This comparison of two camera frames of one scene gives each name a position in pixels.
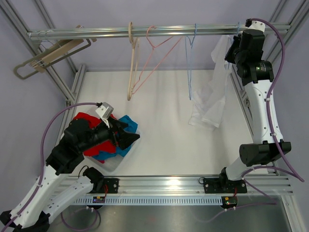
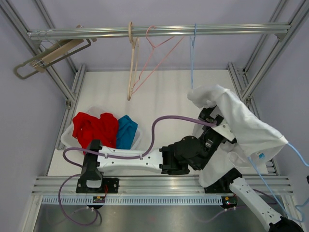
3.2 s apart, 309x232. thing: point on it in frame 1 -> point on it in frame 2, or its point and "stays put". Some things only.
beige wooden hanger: [135, 44] stays put
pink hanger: [135, 88] stays put
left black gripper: [124, 139] -> [205, 113]
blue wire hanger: [239, 24] -> [265, 185]
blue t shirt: [132, 127] stays put
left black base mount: [112, 184] stays put
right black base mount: [222, 185] stays put
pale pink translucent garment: [207, 103] -> [256, 140]
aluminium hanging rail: [148, 32] stays put
